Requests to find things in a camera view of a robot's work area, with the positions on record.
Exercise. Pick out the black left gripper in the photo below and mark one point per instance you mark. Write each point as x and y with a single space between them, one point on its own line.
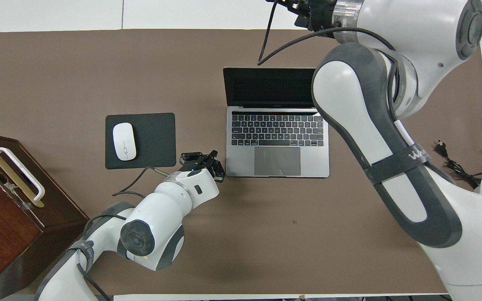
193 161

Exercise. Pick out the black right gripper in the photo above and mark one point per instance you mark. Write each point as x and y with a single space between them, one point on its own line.
318 14

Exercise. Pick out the grey Apple laptop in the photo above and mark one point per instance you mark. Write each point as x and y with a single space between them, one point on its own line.
278 161

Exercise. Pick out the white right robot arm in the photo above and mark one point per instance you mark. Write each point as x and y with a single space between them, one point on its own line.
358 108

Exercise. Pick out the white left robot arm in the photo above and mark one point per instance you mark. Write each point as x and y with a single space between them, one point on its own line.
161 217

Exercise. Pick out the black mouse pad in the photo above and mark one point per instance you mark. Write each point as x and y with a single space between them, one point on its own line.
157 142

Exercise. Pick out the brown table mat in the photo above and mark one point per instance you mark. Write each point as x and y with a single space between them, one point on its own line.
266 234

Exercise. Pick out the white computer mouse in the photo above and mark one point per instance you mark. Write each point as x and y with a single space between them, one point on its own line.
124 142

